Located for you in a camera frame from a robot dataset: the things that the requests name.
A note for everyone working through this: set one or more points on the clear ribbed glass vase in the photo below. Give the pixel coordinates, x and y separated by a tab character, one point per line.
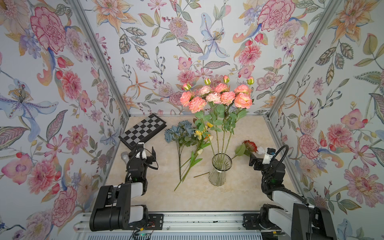
221	164

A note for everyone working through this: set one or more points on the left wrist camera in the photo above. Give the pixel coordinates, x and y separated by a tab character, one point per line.
141	151

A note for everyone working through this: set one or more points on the grey microphone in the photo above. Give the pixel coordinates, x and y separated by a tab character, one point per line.
125	157

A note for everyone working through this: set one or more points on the red flower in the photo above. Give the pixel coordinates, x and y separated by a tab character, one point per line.
246	148

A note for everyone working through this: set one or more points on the pink rose stem two blooms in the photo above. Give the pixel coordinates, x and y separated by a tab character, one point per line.
212	93

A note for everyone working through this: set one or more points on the blue hydrangea bunch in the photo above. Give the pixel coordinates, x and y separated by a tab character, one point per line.
183	134

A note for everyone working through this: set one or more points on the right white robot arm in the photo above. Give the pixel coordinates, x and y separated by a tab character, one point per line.
293	214

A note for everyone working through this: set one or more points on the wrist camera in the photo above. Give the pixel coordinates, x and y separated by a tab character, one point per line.
141	151
270	153

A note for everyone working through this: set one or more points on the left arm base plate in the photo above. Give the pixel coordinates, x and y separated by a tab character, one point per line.
150	222

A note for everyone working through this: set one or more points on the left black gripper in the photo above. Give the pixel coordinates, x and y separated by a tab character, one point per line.
153	158

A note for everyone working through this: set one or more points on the pink rose stem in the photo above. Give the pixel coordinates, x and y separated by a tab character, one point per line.
242	102
195	101

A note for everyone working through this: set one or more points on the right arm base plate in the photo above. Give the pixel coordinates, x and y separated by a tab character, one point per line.
255	221

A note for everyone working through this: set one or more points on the aluminium rail frame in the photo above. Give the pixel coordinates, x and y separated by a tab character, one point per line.
185	226

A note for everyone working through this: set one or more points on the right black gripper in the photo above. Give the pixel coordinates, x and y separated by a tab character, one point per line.
259	162

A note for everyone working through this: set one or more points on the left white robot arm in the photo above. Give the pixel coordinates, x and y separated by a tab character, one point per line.
113	209

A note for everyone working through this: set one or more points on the black white checkerboard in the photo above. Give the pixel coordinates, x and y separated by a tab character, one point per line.
143	131

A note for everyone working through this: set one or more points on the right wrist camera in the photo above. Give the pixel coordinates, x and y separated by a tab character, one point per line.
270	153

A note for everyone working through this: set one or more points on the orange white flower stem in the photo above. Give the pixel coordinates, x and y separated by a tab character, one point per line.
194	159

